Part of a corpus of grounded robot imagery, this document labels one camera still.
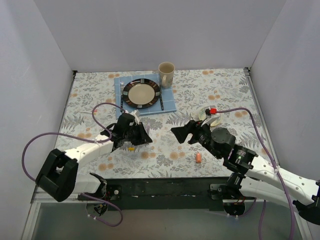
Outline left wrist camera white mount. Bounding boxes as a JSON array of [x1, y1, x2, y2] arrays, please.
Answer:
[[124, 109, 140, 125]]

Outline beige floral ceramic mug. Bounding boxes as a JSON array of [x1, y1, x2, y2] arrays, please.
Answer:
[[158, 62, 175, 89]]

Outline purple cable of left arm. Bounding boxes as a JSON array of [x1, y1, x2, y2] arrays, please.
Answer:
[[21, 102, 126, 227]]

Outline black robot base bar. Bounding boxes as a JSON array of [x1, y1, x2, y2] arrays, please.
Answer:
[[86, 174, 247, 213]]

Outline yellow and blue patterned bowl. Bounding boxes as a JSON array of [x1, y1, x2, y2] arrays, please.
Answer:
[[198, 105, 223, 127]]

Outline white marker with yellow tip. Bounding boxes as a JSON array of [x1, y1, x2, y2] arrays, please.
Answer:
[[77, 110, 92, 114]]

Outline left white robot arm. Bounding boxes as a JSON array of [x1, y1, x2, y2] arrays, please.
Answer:
[[35, 111, 152, 202]]

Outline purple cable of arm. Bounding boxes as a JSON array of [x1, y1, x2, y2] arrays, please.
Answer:
[[21, 102, 126, 227], [214, 107, 296, 240]]

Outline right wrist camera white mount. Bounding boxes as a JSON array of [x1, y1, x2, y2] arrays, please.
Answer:
[[201, 107, 221, 126]]

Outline aluminium frame rail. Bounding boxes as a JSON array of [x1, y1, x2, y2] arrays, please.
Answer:
[[243, 67, 313, 240]]

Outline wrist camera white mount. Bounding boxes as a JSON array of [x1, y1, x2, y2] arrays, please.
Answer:
[[201, 107, 221, 126], [124, 109, 140, 125]]

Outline orange pen cap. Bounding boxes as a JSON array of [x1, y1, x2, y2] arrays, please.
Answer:
[[195, 153, 202, 164]]

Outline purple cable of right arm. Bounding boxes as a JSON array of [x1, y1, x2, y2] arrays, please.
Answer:
[[214, 107, 296, 240]]

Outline dark striped rim dinner plate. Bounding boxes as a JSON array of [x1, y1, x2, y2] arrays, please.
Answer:
[[123, 78, 160, 109]]

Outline black handled fork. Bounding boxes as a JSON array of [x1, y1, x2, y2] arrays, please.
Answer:
[[120, 81, 125, 113]]

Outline light blue checked placemat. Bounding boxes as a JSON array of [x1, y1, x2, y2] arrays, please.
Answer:
[[114, 74, 177, 118]]

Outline black handled table knife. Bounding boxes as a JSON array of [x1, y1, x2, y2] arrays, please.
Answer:
[[159, 87, 165, 111]]

